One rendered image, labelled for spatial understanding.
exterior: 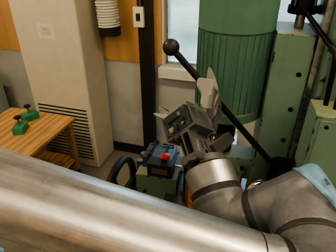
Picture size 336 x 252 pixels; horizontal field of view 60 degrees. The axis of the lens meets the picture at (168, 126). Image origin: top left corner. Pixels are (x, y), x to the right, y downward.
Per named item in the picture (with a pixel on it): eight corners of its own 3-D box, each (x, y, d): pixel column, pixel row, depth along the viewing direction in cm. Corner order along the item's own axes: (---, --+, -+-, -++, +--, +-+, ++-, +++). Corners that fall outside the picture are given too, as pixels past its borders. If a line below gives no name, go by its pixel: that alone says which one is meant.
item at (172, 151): (150, 151, 103) (149, 138, 100) (180, 155, 101) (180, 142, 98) (137, 174, 92) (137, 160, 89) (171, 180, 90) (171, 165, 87)
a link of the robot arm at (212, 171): (248, 182, 52) (207, 202, 57) (238, 158, 55) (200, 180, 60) (222, 177, 46) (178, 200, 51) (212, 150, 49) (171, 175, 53)
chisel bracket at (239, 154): (204, 162, 93) (206, 140, 89) (249, 169, 90) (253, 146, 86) (201, 177, 87) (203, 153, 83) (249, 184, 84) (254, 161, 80)
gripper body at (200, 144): (187, 96, 54) (207, 153, 48) (213, 109, 60) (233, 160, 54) (159, 118, 58) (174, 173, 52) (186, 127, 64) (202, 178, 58)
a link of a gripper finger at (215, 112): (221, 89, 57) (212, 132, 56) (225, 91, 58) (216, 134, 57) (202, 89, 60) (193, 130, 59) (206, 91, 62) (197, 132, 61)
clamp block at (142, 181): (149, 168, 109) (148, 148, 104) (184, 174, 106) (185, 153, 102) (136, 195, 97) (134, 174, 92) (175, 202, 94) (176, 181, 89)
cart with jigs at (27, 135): (27, 160, 256) (7, 94, 224) (85, 172, 242) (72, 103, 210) (-37, 216, 202) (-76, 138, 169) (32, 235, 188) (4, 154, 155)
